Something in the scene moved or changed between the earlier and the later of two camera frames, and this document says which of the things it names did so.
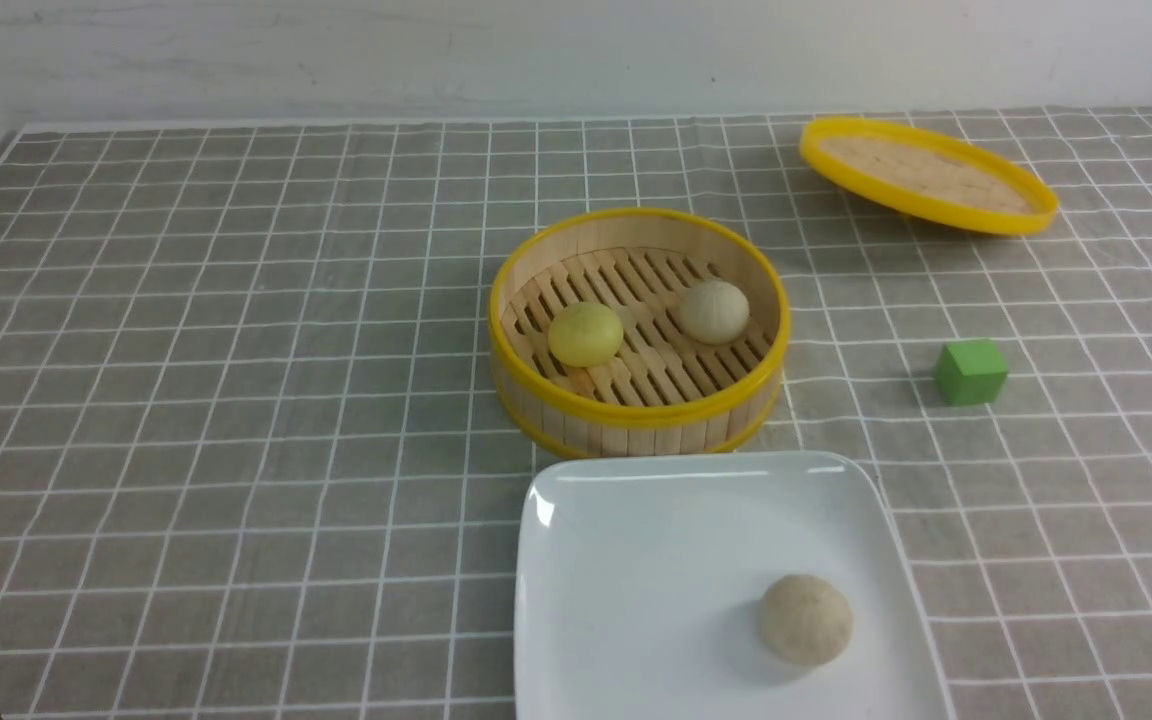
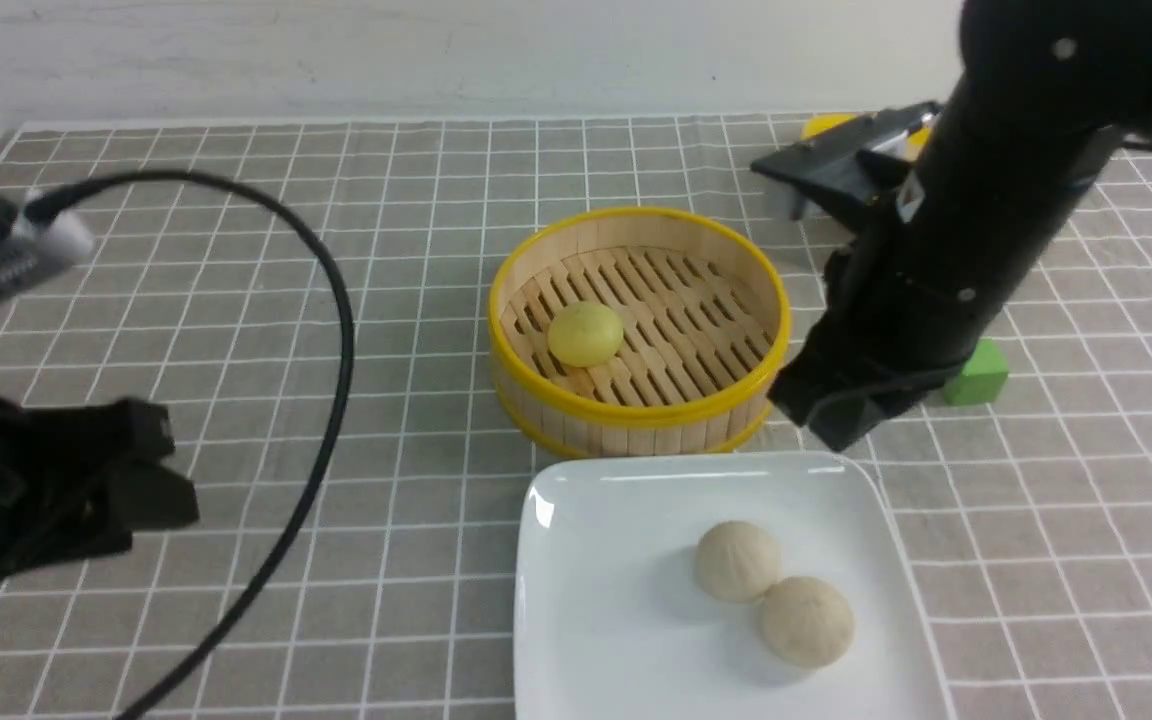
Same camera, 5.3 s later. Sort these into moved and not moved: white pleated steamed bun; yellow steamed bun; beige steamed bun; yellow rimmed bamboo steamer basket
Moved: white pleated steamed bun
Not moved: yellow steamed bun; beige steamed bun; yellow rimmed bamboo steamer basket
